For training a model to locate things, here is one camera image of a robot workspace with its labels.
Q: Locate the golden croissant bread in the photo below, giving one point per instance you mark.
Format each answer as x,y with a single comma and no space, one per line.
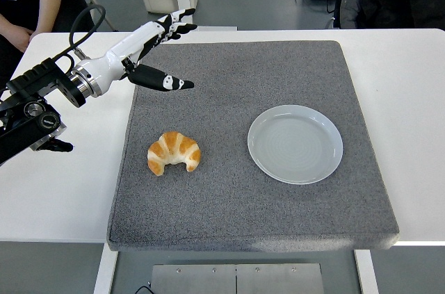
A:
174,148

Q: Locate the person's right forearm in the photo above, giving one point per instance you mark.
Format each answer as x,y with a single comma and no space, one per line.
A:
6,24

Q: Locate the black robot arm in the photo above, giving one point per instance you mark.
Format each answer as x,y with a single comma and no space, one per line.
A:
31,127

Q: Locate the grey felt mat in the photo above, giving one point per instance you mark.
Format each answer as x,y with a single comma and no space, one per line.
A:
226,203

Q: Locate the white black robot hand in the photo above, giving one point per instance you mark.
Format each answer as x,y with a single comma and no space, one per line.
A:
121,50

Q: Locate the white table leg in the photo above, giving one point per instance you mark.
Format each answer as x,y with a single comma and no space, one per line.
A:
365,273
104,269

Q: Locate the pale grey round plate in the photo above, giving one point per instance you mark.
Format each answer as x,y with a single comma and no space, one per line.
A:
295,144

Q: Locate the grey metal plate with screws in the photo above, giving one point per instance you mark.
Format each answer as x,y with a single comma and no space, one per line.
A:
236,278

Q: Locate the person's right hand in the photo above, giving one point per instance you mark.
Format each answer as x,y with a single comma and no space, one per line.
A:
21,38

